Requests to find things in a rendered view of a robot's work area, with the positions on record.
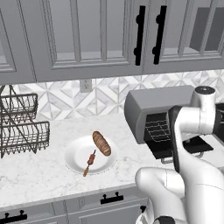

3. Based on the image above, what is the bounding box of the brown baguette bread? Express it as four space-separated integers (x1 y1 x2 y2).
92 130 112 158

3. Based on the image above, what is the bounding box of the grey toaster oven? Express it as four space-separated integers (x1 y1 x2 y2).
123 85 224 145

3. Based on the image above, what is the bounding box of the kebab skewer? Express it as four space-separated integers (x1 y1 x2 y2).
82 149 97 178

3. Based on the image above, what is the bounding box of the grey upper cupboard door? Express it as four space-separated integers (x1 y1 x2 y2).
142 0 224 75
17 0 144 83
0 0 37 86

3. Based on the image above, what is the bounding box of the grey cupboard door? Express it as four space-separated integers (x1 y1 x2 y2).
17 0 144 83
67 203 150 224
142 0 224 75
0 0 37 86

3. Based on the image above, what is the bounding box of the black toaster oven door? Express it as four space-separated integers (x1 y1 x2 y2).
149 135 214 160

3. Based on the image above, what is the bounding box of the grey lower cupboard door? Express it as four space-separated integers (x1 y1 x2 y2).
67 203 150 224

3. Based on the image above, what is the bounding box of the white round plate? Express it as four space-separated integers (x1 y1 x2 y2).
63 135 119 176

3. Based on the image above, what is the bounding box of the grey drawer front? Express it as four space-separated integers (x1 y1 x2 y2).
63 185 150 217
0 200 67 224

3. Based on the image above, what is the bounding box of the white wall outlet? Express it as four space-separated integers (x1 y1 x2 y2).
79 78 93 94

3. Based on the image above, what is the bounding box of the toaster oven wire rack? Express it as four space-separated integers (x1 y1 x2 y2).
144 113 172 143

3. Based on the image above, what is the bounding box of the grey toaster oven door handle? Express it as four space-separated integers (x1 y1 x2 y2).
160 150 206 165

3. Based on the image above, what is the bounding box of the black cupboard bar handle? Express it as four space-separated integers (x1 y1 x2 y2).
151 4 168 66
133 4 146 67

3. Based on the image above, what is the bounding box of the black drawer handle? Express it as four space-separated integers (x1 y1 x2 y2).
100 191 124 206
0 209 28 224

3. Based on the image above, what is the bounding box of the dark wire basket stand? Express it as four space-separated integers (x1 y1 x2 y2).
0 84 51 159

